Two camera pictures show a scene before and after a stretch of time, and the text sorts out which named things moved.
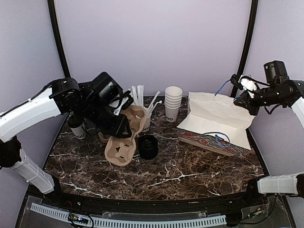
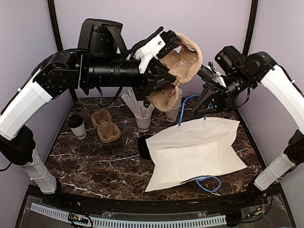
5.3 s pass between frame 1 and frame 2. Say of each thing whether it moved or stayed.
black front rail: stayed
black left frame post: stayed
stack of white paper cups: stayed
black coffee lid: stayed
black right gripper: moved
